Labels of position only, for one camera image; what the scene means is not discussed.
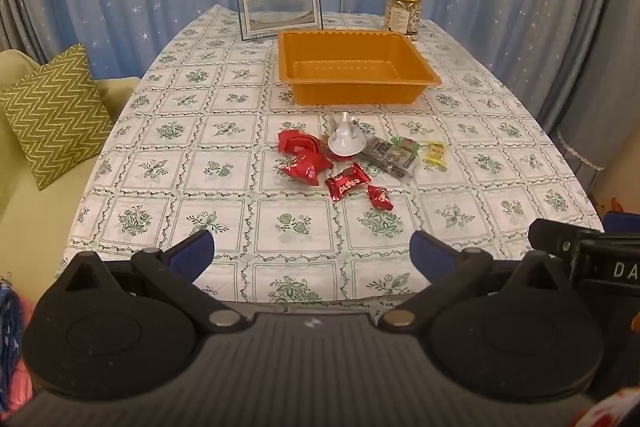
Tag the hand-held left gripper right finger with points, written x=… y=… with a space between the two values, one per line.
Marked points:
x=430 y=254

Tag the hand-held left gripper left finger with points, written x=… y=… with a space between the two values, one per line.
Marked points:
x=192 y=254

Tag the floral checked tablecloth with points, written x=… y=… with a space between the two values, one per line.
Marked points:
x=225 y=207

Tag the green zigzag cushion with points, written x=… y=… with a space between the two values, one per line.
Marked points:
x=55 y=117

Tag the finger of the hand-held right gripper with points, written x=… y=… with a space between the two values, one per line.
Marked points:
x=550 y=237

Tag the person's red floral clothing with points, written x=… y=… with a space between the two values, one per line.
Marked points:
x=615 y=412

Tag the red white-label candy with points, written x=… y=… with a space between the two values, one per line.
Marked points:
x=347 y=182

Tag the small red candy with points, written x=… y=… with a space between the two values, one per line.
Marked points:
x=379 y=198

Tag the yellow-green sofa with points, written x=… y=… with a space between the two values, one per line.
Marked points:
x=30 y=217

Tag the gold-lidded jar of nuts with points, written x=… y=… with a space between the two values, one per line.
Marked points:
x=402 y=14

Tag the yellow candy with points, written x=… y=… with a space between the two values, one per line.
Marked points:
x=435 y=153

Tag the white snack packet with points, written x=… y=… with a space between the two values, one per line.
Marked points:
x=345 y=142

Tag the blue patterned cloth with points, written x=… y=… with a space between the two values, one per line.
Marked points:
x=9 y=332

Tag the orange plastic tray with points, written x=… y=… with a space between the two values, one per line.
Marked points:
x=350 y=92

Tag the glass picture frame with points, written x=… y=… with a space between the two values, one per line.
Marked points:
x=280 y=2

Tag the large red snack packet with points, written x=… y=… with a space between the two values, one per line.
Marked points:
x=305 y=169

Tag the crinkled red snack packet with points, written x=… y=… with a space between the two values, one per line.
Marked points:
x=295 y=142

